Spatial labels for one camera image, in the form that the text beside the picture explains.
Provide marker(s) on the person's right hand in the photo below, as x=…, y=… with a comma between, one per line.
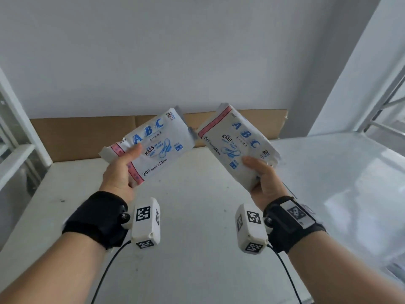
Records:
x=269, y=186

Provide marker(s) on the person's left hand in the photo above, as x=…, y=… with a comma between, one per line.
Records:
x=118, y=177

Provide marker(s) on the white metal shelf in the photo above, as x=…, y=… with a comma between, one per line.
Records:
x=196, y=193
x=15, y=161

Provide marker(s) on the person's left forearm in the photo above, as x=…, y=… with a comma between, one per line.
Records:
x=47, y=272

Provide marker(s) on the person's right forearm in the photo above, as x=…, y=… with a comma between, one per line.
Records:
x=348, y=275

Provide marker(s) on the white marker plate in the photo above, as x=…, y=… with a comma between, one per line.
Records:
x=297, y=213

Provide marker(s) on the brown cardboard sheet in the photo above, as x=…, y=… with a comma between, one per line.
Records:
x=79, y=136

